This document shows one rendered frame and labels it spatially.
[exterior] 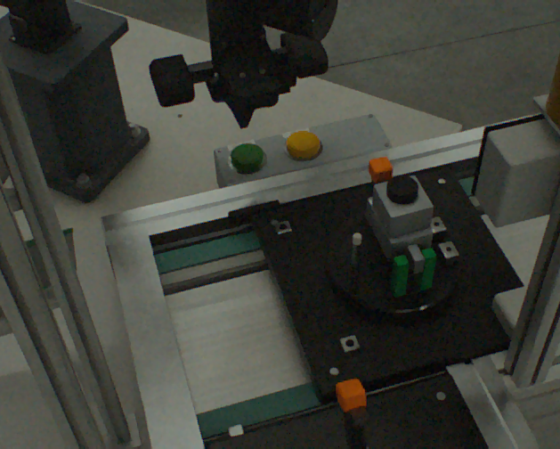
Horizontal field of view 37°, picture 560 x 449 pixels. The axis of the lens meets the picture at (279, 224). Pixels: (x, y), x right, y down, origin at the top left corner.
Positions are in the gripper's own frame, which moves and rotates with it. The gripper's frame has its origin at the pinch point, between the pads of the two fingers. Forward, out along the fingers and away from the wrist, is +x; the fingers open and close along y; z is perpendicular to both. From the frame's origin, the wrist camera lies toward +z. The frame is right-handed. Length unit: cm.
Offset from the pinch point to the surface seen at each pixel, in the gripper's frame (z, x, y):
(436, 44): -129, 105, 95
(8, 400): 17.7, 19.1, -32.3
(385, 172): 17.5, -2.5, 10.1
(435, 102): -103, 105, 83
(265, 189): 5.4, 8.9, 1.0
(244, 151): -0.3, 7.8, 0.0
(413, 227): 24.3, -1.5, 10.3
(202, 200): 4.8, 9.0, -6.5
